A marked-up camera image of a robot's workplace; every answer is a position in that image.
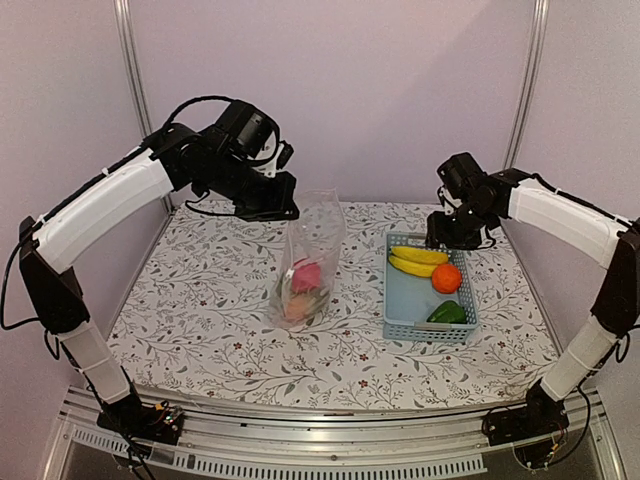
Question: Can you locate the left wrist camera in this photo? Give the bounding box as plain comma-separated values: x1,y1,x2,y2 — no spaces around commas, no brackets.
209,100,294,177

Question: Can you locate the clear zip top bag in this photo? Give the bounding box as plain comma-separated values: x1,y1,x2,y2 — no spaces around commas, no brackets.
268,189,346,329

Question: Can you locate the orange toy orange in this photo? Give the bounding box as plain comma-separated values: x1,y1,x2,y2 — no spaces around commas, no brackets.
431,263,462,294

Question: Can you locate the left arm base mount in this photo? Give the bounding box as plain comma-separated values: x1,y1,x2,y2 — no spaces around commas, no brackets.
97,394,184,445

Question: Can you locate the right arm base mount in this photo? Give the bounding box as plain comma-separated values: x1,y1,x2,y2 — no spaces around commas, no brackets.
481,395,569,446

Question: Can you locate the green orange toy mango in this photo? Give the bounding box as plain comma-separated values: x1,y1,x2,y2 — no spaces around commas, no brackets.
283,294,316,324

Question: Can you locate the green toy pepper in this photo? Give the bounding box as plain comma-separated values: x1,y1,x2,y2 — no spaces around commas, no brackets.
427,300,467,324

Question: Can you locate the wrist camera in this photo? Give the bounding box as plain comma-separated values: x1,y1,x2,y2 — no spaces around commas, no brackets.
209,100,294,177
437,152,487,202

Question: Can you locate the floral tablecloth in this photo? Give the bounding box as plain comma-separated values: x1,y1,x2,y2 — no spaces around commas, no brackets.
108,203,557,410

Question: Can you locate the aluminium post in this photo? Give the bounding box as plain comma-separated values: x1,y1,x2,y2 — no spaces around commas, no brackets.
503,0,550,169
113,0,152,137

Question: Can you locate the yellow toy banana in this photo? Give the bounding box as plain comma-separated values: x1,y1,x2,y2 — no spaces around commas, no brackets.
389,246,449,278

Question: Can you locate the red toy apple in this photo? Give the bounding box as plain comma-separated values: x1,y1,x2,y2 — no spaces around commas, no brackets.
291,260,323,294

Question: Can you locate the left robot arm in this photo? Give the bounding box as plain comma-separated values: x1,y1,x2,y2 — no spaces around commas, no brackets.
19,123,298,434

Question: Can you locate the light blue plastic basket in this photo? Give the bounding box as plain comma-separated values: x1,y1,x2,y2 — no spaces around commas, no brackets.
383,249,479,343

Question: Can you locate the left aluminium post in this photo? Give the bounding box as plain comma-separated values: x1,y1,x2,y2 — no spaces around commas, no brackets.
113,0,152,137

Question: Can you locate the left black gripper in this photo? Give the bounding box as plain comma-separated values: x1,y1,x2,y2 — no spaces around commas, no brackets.
199,153,301,222

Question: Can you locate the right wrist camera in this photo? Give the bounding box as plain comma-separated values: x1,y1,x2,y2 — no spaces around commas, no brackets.
437,152,487,202

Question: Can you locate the right aluminium post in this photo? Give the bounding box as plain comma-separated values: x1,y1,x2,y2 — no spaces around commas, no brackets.
503,0,550,169

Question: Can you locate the aluminium front rail frame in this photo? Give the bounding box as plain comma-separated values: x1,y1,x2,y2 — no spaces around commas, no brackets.
39,387,631,479

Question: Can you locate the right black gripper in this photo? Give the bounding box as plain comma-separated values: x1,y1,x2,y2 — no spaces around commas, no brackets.
426,199,496,250

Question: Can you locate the green toy cabbage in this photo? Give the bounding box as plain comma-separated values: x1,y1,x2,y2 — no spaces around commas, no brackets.
274,282,329,312

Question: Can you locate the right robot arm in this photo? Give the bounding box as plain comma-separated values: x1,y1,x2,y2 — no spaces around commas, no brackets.
426,166,639,436

